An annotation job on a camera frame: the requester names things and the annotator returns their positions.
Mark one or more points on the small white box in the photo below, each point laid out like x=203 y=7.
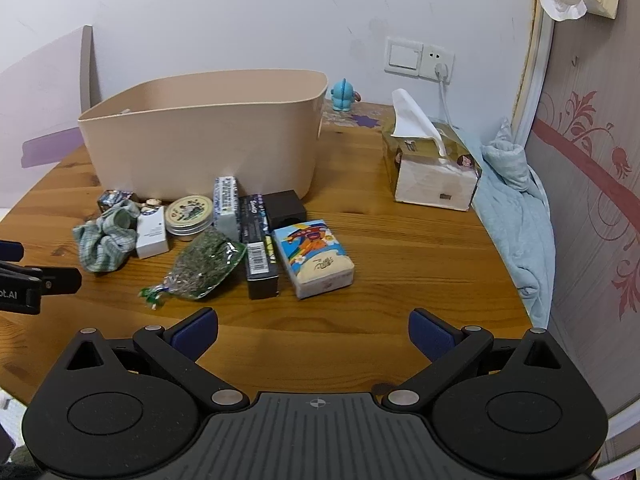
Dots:
x=151 y=233

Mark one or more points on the white wall switch socket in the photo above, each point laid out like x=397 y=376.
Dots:
x=413 y=59

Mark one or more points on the beige plastic storage bin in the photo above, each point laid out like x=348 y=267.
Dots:
x=173 y=136

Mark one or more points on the purple white headboard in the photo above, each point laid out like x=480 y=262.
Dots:
x=42 y=97

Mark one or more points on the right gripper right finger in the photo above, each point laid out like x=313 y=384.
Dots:
x=454 y=354

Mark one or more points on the small black cube box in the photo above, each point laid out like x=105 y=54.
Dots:
x=283 y=209

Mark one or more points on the bag of dried herbs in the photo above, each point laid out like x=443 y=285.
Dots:
x=203 y=265

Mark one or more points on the colourful pocket tissue pack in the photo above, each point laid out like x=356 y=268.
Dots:
x=315 y=260

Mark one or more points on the gold tissue box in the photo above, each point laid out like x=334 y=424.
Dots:
x=426 y=162

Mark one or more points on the long black barcode box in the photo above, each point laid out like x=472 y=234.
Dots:
x=261 y=267

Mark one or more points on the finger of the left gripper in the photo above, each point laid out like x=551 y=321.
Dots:
x=11 y=251
x=55 y=280

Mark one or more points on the blue white patterned box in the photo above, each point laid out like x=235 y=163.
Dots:
x=226 y=207

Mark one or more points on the blue cartoon figurine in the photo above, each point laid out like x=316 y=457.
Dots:
x=343 y=95

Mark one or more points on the round metal tin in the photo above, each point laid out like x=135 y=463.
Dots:
x=189 y=215

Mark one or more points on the grey hair clip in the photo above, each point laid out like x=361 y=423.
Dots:
x=151 y=204

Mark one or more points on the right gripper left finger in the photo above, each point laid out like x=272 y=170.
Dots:
x=176 y=350

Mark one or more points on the green checkered scrunchie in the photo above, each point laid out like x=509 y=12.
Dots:
x=106 y=242

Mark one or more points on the small dark printed box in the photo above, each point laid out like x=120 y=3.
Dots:
x=110 y=198

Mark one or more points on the light blue blanket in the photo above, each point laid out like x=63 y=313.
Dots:
x=511 y=202

